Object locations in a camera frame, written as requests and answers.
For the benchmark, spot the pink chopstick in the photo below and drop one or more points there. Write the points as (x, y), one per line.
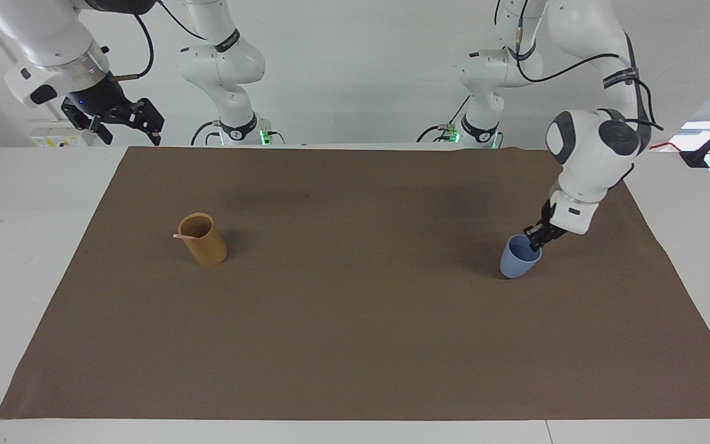
(183, 235)

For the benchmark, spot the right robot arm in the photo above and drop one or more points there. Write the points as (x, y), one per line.
(53, 37)

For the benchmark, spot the ochre cup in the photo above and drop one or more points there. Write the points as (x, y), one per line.
(207, 243)

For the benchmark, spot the blue cup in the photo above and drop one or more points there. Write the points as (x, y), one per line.
(518, 262)

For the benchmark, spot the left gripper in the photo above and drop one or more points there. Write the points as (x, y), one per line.
(548, 213)

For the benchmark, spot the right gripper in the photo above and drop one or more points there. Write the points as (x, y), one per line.
(99, 95)

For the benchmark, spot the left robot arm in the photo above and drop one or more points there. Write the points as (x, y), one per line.
(589, 148)

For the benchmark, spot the white power strip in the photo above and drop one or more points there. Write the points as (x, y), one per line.
(59, 139)

